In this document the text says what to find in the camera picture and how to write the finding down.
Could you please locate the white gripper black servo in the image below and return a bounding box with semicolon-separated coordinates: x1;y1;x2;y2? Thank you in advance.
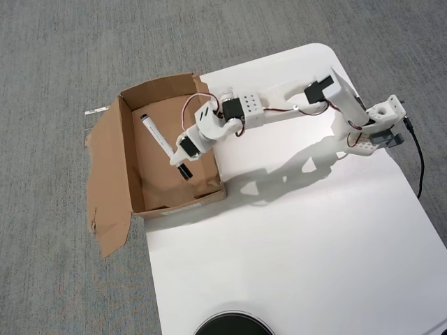
169;126;212;166

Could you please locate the white marker pen black cap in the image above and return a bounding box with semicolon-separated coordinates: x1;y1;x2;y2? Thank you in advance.
140;113;194;181

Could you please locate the open brown cardboard box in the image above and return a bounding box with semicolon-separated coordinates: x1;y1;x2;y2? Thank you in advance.
85;72;228;259

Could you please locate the black round disc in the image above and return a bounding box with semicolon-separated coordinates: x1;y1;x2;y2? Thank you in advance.
193;310;277;335

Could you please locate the grey table clamp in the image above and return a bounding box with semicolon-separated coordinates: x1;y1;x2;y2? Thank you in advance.
369;129;405;149

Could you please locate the red servo wire loop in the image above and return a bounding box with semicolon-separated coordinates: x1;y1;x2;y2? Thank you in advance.
182;92;221;135

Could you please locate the black power cable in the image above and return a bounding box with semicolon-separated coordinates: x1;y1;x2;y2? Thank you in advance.
403;117;425;200

